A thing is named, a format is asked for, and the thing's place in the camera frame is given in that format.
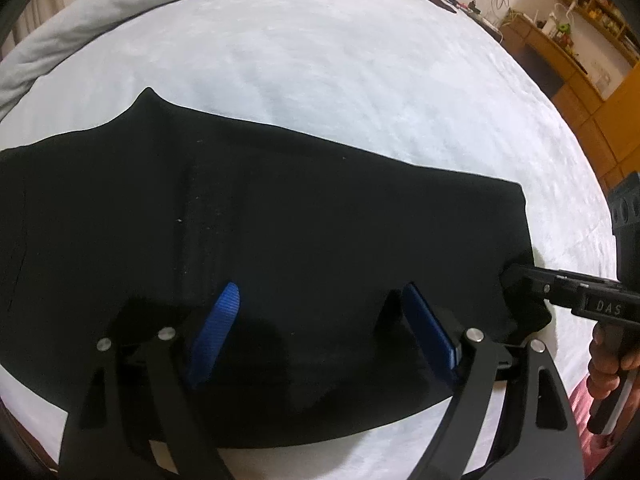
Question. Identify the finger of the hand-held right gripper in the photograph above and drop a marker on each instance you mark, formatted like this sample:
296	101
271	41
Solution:
535	282

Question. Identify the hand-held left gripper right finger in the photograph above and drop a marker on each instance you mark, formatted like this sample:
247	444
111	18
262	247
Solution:
430	330

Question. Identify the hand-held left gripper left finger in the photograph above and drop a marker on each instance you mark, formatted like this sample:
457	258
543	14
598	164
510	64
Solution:
215	330

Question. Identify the black pants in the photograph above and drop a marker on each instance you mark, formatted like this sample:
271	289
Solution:
300	210

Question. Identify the person's right hand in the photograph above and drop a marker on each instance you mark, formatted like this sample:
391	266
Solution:
600	370

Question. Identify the wooden desk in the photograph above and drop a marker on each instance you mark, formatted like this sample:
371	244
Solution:
570	75

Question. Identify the green toy figure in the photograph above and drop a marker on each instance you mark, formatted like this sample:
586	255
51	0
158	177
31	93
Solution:
564	31

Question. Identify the bed with pale sheet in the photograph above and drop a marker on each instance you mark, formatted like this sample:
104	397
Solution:
350	75

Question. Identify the grey duvet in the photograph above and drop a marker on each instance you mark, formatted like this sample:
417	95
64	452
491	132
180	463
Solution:
75	35

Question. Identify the wooden wall shelf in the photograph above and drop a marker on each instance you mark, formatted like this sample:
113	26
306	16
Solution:
600	5

